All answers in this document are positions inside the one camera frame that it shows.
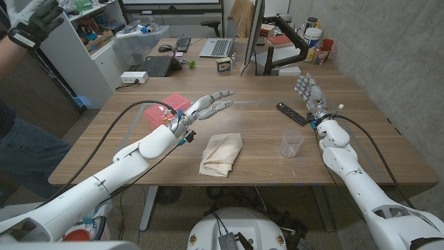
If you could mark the person's black white gloved hand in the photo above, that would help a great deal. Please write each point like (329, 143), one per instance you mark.
(34, 26)

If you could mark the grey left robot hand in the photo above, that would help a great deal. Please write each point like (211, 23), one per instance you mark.
(199, 111)

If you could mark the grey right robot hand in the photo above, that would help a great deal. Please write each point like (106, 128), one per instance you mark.
(314, 97)

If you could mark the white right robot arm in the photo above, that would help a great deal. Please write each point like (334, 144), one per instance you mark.
(350, 173)

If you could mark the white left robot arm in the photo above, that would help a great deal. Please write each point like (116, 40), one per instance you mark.
(104, 180)

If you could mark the person's bare forearm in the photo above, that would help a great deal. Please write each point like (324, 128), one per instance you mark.
(8, 55)

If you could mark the black TV remote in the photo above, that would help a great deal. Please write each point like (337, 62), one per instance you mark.
(291, 114)

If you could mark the small green cup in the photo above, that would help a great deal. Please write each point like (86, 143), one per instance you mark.
(191, 64)

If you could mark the beige folded cheesecloth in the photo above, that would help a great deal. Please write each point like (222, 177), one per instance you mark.
(220, 154)

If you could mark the clear plastic cup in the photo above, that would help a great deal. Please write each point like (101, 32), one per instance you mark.
(291, 146)

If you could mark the red cup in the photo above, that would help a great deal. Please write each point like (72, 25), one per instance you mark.
(327, 44)

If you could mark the flat white box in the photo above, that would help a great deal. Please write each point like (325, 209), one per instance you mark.
(289, 71)

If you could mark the clear glass jar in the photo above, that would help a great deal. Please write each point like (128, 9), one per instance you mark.
(320, 56)

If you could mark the red plastic box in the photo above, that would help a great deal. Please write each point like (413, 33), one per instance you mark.
(157, 116)

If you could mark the small blue yellow tin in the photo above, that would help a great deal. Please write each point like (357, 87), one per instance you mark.
(223, 65)

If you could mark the white plastic tub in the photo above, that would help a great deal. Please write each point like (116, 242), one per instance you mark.
(312, 38)

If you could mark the pink sticky note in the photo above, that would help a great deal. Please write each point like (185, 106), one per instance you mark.
(178, 54)

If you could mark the large black keyboard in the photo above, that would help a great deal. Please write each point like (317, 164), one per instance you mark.
(157, 66)

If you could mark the silver laptop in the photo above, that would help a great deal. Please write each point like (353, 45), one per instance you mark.
(218, 48)

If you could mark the red book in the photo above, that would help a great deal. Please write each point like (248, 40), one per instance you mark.
(279, 41)

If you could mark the cardboard box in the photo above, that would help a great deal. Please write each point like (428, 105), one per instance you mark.
(99, 41)

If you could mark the small black keyboard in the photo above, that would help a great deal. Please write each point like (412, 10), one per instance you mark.
(182, 44)

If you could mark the white shelf cabinet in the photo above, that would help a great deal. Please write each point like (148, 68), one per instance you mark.
(86, 73)

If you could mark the black computer mouse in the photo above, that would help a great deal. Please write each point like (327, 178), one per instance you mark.
(165, 48)

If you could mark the white power strip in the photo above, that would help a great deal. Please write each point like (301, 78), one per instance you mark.
(133, 77)

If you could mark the dark lidded jar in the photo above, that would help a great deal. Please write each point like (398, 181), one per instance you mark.
(311, 22)

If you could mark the small orange box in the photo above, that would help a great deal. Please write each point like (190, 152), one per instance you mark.
(267, 30)

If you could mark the black office chair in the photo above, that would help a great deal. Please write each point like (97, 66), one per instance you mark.
(211, 25)

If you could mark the flat computer monitor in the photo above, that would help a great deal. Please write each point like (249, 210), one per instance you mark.
(255, 31)

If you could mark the black round fan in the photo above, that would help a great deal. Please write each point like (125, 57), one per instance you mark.
(169, 194)

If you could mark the clear plastic storage bin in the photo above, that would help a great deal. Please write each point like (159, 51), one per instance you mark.
(138, 45)

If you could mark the black framed whiteboard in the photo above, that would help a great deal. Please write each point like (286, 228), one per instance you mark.
(171, 8)

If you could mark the grey table leg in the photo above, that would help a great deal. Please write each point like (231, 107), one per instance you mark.
(149, 208)
(322, 208)

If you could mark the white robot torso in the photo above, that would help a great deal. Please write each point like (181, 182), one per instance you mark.
(239, 222)

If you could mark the person's blue jeans leg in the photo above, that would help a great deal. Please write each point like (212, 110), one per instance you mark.
(27, 156)

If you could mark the red round bucket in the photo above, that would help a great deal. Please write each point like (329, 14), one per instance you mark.
(76, 236)

